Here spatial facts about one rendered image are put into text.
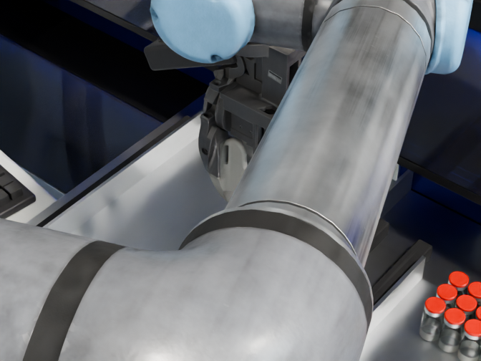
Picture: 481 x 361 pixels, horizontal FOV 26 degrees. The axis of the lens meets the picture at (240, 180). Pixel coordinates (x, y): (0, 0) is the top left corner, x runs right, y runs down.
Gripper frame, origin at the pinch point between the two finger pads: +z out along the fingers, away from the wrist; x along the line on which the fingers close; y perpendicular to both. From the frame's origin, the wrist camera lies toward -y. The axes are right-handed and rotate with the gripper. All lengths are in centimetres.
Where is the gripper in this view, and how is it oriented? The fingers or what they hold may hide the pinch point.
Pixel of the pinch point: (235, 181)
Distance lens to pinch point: 104.4
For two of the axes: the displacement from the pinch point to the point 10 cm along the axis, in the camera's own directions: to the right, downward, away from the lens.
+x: 6.4, -5.2, 5.7
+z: 0.0, 7.4, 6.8
